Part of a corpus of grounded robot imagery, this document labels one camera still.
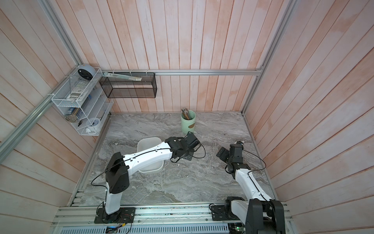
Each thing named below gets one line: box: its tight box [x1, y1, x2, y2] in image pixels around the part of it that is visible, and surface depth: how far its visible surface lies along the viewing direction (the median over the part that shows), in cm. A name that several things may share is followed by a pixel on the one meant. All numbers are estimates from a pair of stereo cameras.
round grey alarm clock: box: [77, 64, 96, 81], surface depth 83 cm
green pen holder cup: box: [180, 109, 197, 135], surface depth 103 cm
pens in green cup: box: [181, 107, 191, 120], surface depth 100 cm
